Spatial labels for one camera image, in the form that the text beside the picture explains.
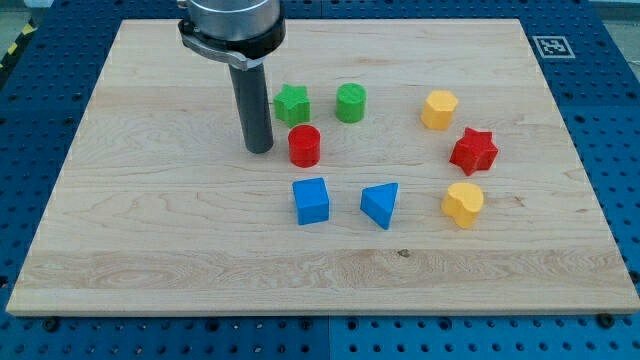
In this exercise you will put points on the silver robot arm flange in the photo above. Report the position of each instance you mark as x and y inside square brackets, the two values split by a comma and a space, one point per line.
[240, 33]

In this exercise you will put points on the green star block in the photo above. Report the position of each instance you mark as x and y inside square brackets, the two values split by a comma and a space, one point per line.
[292, 105]

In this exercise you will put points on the red star block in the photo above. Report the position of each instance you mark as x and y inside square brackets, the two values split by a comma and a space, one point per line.
[474, 151]

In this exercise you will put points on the blue cube block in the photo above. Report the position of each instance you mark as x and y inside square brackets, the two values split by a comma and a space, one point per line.
[311, 201]

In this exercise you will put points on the red cylinder block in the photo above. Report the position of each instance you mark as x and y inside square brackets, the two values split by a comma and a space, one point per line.
[304, 145]

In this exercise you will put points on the blue triangular prism block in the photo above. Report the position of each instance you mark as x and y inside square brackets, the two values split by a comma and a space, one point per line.
[378, 202]

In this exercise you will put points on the green cylinder block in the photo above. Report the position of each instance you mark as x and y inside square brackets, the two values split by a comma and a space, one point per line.
[351, 102]

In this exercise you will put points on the light wooden board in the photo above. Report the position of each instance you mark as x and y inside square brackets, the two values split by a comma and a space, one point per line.
[159, 210]

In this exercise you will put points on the dark grey cylindrical pointer rod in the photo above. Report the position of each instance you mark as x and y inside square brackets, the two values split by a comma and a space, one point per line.
[252, 103]

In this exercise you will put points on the yellow hexagon block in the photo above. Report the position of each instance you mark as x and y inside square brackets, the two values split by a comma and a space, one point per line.
[438, 110]

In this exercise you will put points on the yellow heart block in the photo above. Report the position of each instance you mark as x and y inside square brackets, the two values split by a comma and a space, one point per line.
[463, 202]

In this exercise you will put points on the white fiducial marker tag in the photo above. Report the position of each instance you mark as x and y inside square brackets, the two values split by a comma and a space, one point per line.
[553, 47]

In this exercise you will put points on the yellow black hazard tape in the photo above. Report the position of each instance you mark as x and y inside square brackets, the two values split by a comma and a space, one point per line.
[18, 46]

